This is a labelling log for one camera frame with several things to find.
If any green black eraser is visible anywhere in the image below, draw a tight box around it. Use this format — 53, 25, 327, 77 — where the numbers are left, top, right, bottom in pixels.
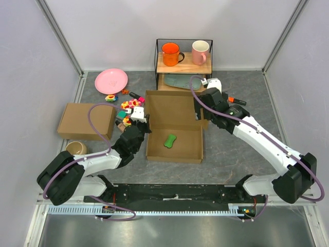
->
163, 134, 177, 148

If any brown cardboard box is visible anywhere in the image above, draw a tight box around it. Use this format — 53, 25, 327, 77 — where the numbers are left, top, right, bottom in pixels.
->
145, 90, 208, 164
57, 103, 116, 140

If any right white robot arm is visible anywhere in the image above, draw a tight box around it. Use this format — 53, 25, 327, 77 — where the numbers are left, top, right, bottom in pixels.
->
193, 87, 317, 204

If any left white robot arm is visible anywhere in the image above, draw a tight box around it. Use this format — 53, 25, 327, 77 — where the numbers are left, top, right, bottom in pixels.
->
36, 121, 151, 206

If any closed brown cardboard box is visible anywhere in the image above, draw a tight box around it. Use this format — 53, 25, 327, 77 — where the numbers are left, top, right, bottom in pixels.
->
57, 103, 116, 140

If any orange black highlighter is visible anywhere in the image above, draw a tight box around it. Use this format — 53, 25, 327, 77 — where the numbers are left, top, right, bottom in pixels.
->
228, 97, 247, 106

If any foundation bottle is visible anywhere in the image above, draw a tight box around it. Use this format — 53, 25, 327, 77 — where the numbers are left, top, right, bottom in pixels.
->
115, 120, 125, 133

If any rainbow flower toy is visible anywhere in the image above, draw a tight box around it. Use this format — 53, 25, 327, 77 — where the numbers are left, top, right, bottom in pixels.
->
122, 116, 132, 127

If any orange yellow flower toy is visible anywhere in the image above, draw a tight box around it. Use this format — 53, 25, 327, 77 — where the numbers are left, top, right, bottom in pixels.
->
121, 101, 133, 111

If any light green tray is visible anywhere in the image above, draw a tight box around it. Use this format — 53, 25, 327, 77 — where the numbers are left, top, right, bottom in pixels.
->
163, 74, 202, 91

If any pink flower toy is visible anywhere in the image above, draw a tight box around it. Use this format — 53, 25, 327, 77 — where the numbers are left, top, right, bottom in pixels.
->
129, 99, 142, 109

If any pink black highlighter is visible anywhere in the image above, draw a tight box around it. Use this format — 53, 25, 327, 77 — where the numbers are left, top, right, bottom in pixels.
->
129, 92, 145, 103

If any beige cup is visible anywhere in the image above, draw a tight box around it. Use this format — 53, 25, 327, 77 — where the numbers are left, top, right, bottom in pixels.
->
65, 141, 88, 155

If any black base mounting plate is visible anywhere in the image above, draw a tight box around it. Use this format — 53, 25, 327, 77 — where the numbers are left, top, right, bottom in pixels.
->
99, 184, 265, 211

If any pink mug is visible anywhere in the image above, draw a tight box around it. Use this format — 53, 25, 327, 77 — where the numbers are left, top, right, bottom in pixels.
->
192, 40, 210, 66

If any pink plate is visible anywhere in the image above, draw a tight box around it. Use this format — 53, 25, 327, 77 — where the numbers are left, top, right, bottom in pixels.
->
95, 68, 128, 95

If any orange mug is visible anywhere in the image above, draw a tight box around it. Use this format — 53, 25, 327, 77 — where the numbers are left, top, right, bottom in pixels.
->
161, 42, 185, 66

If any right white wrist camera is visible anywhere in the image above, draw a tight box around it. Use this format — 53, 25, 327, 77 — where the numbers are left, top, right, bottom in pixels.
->
201, 78, 222, 92

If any black wire wooden shelf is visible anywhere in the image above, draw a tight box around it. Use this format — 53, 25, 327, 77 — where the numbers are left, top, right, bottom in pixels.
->
154, 39, 213, 90

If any grey slotted cable duct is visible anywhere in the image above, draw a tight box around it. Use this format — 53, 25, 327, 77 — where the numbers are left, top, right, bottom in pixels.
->
47, 203, 265, 216

